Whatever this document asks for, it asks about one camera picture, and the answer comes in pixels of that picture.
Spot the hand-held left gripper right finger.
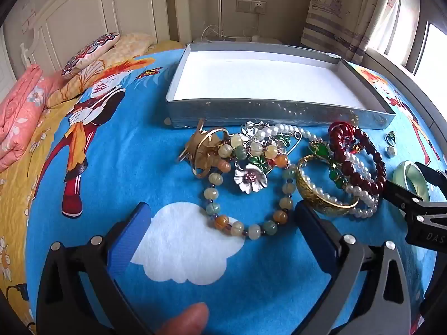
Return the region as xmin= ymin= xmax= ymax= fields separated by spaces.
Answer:
xmin=294 ymin=200 xmax=413 ymax=335

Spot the white wall pipe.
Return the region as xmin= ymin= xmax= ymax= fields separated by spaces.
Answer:
xmin=216 ymin=0 xmax=225 ymax=36

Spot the yellow pillow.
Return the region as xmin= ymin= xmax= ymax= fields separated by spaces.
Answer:
xmin=47 ymin=33 xmax=155 ymax=108

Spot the wall socket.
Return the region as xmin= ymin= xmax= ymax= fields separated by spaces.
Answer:
xmin=236 ymin=0 xmax=268 ymax=15

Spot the gold openwork ring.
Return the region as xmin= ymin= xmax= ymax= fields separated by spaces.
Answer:
xmin=178 ymin=119 xmax=231 ymax=178

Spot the white cable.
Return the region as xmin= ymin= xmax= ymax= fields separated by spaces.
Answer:
xmin=201 ymin=24 xmax=228 ymax=41

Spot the pale green jade bangle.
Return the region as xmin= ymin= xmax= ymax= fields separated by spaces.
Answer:
xmin=392 ymin=161 xmax=432 ymax=195

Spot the gold bangle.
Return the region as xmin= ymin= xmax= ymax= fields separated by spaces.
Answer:
xmin=296 ymin=154 xmax=360 ymax=216

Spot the green gem gold necklace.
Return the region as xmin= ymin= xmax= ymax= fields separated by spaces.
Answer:
xmin=309 ymin=140 xmax=350 ymax=186

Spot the cream wooden headboard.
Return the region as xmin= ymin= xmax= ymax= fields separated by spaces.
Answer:
xmin=0 ymin=0 xmax=192 ymax=88

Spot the grey cardboard box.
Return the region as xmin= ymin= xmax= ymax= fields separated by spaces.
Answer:
xmin=165 ymin=43 xmax=396 ymax=130

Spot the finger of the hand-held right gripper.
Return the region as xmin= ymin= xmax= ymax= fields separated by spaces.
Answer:
xmin=383 ymin=179 xmax=434 ymax=219
xmin=414 ymin=162 xmax=447 ymax=198

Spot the black charger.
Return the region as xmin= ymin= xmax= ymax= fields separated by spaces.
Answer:
xmin=6 ymin=283 xmax=29 ymax=301

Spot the blue printed blanket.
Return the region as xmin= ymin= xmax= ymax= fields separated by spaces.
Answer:
xmin=26 ymin=47 xmax=442 ymax=335

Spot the green leaf brooch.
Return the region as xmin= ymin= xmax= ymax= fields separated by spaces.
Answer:
xmin=244 ymin=132 xmax=303 ymax=174

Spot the patterned pillow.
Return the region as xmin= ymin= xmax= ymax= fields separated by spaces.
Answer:
xmin=61 ymin=32 xmax=121 ymax=79

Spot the silver flower brooch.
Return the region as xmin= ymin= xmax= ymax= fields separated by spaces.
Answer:
xmin=233 ymin=162 xmax=268 ymax=193

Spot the white pearl necklace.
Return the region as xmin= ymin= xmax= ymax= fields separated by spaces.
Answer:
xmin=262 ymin=123 xmax=380 ymax=219

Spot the green and pearl earring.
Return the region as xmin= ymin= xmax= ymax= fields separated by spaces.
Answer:
xmin=385 ymin=131 xmax=398 ymax=157

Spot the pink quilt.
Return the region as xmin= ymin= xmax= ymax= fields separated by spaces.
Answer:
xmin=0 ymin=63 xmax=54 ymax=173

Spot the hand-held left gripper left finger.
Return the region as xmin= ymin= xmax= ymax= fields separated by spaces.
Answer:
xmin=37 ymin=201 xmax=154 ymax=335

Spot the multicolour stone bead bracelet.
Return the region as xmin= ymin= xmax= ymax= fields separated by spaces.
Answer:
xmin=204 ymin=133 xmax=297 ymax=241

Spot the window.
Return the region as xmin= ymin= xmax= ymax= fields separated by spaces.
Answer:
xmin=367 ymin=0 xmax=447 ymax=88

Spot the person's left hand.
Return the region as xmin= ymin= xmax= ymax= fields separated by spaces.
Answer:
xmin=159 ymin=302 xmax=210 ymax=335

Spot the red bead bracelet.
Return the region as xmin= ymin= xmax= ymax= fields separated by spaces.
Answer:
xmin=328 ymin=121 xmax=387 ymax=200

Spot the printed curtain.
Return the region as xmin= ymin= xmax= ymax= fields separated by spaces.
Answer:
xmin=300 ymin=0 xmax=406 ymax=65

